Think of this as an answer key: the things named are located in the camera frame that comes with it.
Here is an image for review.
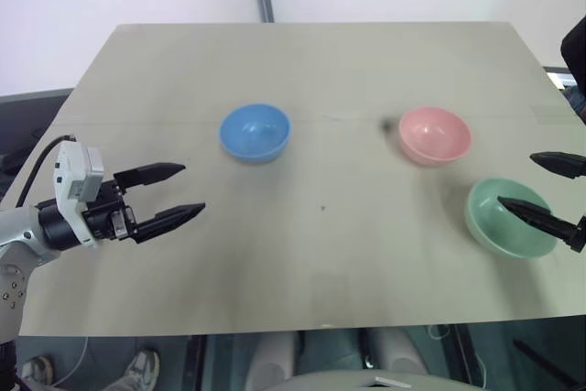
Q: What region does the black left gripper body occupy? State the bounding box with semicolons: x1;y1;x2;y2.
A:
83;179;139;242

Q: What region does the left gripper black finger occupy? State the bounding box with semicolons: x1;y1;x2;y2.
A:
113;162;187;191
136;201;206;244

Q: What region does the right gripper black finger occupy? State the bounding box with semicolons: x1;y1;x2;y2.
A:
496;196;577;246
529;151;586;180

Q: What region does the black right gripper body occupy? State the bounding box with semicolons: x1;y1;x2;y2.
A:
570;213;586;255

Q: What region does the green bowl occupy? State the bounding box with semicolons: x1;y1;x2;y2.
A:
463;177;560;259

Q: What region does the blue bowl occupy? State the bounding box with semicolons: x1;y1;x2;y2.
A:
218;103;293;166

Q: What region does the dark grey furniture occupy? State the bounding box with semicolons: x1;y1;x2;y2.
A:
0;87;75;193

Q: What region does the black chair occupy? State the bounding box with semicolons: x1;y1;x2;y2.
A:
559;14;586;90

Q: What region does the pink bowl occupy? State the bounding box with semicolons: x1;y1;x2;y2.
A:
396;106;472;167

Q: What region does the black slanted rod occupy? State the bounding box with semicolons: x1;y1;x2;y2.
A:
512;339;579;388

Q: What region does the black table leg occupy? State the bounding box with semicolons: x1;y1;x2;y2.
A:
181;334;208;391
450;323;480;391

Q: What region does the grey white sneaker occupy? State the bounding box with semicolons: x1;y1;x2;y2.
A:
20;353;57;386
122;348;161;391

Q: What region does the light grey rounded robot leg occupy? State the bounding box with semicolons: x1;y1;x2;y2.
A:
244;331;299;391
365;329;429;391

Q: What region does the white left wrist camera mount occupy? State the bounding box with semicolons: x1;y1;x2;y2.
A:
51;140;107;249

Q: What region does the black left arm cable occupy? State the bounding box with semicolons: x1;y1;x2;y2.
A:
13;134;77;209

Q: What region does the thin white cable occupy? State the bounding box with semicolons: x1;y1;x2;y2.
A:
48;335;89;388

